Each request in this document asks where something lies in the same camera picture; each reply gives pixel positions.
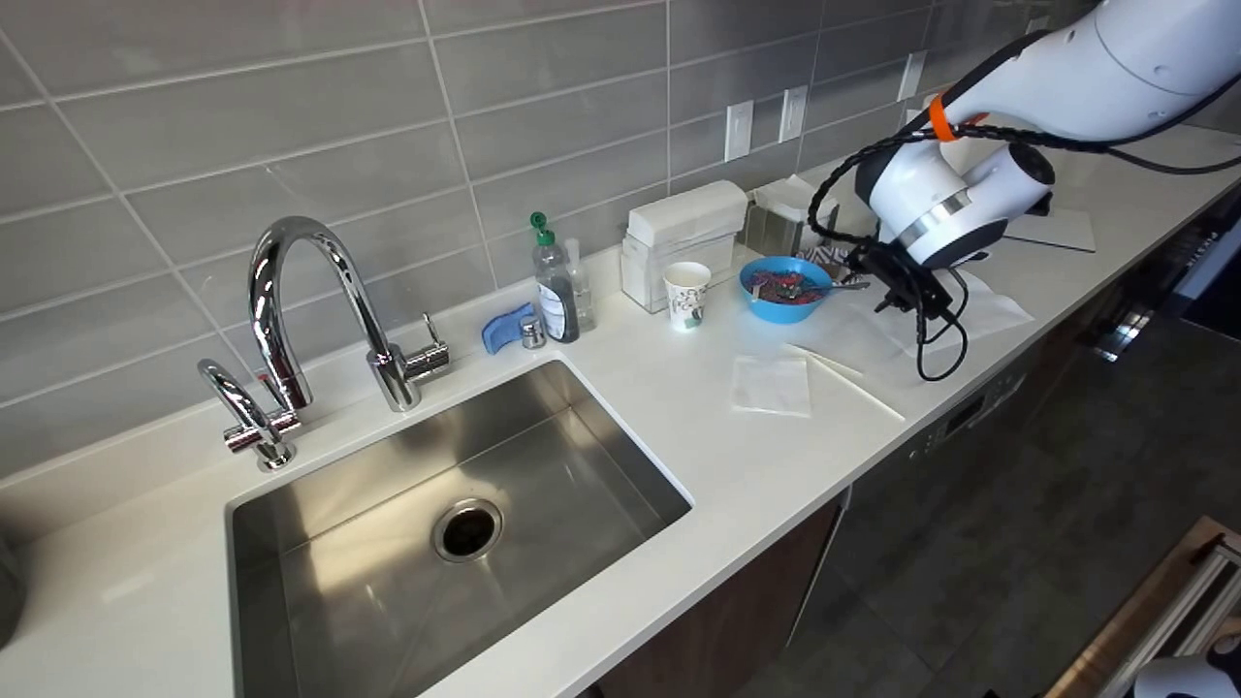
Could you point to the white paper towel dispenser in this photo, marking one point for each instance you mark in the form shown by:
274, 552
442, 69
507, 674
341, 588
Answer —
687, 228

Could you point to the napkin holder with napkins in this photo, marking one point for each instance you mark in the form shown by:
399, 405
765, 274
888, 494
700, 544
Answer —
776, 217

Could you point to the blue bowl with beads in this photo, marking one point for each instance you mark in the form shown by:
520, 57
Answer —
787, 287

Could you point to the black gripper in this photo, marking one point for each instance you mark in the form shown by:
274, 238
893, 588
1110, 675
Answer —
904, 281

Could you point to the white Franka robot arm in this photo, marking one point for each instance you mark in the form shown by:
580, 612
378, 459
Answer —
968, 163

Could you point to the patterned paper cup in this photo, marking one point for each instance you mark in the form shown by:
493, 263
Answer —
685, 287

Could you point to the blue sponge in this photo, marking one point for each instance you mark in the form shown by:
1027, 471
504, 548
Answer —
514, 326

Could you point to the white light switch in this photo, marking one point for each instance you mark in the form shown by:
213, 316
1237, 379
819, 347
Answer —
739, 131

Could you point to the stainless steel sink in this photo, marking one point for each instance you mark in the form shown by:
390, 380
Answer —
399, 564

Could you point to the clear soap bottle green cap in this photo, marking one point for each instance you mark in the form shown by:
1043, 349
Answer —
557, 287

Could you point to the large white paper towel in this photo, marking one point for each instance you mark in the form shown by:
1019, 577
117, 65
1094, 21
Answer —
864, 326

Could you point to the wooden chopstick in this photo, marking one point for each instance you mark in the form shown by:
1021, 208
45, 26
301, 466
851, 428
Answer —
827, 362
871, 398

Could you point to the white wall outlet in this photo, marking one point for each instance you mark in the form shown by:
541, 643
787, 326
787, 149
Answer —
793, 115

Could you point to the chrome kitchen faucet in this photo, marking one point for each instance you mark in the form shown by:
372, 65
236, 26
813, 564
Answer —
310, 295

